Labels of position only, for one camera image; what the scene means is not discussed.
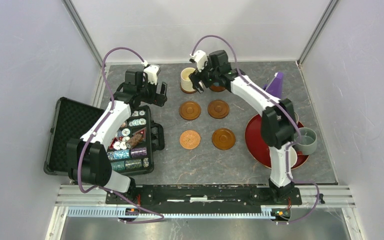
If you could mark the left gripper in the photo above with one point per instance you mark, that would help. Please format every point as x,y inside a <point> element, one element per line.
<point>159,99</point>

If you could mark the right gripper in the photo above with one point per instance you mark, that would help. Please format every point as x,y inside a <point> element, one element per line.
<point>198,75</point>

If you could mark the brown wooden coaster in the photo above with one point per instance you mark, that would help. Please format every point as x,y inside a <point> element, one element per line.
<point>217,89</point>
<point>223,139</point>
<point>218,109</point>
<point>189,110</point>
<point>188,92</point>

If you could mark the cream ribbed mug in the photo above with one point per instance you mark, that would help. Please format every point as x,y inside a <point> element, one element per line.
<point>185,81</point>

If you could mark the woven rattan coaster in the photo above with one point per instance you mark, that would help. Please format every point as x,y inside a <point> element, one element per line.
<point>190,139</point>

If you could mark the plain grey mug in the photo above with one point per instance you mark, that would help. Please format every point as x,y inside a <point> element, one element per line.
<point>307,142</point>

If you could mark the white cup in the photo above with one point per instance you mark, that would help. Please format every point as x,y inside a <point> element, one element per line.
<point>292,157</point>

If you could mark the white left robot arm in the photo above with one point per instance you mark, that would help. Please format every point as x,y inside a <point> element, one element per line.
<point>87,159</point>

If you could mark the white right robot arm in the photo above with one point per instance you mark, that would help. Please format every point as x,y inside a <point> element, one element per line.
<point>278,124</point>

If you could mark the all in triangle card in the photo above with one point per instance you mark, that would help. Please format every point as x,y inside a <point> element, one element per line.
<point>142,132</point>

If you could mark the brown poker chip stack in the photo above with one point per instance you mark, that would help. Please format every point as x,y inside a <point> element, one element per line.
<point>133,142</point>

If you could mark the purple plastic object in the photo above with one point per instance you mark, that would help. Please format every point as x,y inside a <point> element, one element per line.
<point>275,86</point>

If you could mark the red round tray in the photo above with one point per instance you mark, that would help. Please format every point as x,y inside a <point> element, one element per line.
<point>254,142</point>

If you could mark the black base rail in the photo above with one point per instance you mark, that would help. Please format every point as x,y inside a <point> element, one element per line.
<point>210,198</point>

